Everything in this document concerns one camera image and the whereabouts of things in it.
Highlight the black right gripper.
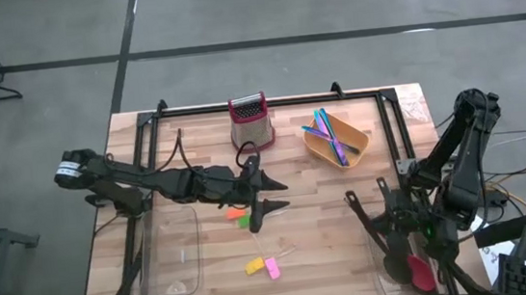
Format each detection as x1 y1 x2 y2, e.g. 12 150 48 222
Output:
369 186 450 273

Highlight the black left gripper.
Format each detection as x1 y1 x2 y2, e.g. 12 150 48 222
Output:
198 152 294 238

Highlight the red spoon with steel shaft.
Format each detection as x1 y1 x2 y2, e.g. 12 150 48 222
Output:
404 250 438 295

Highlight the clear plastic container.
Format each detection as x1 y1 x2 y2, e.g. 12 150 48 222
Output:
362 198 446 295
131 202 208 295

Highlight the red steel box grater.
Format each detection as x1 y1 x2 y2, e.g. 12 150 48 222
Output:
226 90 277 155

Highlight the white paper sheet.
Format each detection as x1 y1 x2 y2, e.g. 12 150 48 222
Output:
466 212 522 288

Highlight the orange plastic bin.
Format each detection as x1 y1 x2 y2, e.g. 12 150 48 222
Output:
300 107 374 174

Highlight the clear plastic film patch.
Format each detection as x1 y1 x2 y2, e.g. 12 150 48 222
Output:
397 86 434 125

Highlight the black floor tape strip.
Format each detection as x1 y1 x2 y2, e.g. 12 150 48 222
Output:
98 0 154 116

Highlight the black aluminium rig frame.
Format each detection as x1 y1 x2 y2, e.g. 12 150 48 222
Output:
60 68 496 295

